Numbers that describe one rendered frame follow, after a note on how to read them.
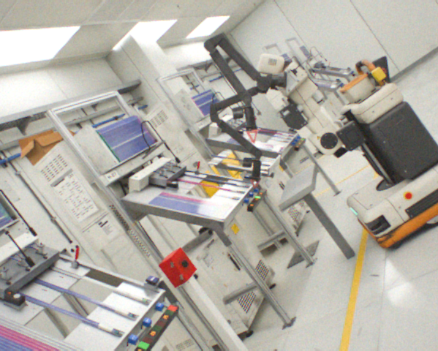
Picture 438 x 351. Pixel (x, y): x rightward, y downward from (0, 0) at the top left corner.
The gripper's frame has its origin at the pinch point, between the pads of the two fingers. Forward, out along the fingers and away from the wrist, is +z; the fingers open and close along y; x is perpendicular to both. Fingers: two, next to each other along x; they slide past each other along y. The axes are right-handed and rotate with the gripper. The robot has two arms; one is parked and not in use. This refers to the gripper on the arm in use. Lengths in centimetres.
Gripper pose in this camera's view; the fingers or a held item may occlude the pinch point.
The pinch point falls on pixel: (254, 187)
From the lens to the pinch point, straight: 327.6
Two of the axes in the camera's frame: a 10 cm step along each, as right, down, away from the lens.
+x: 9.3, 1.9, -3.2
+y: -3.7, 3.1, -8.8
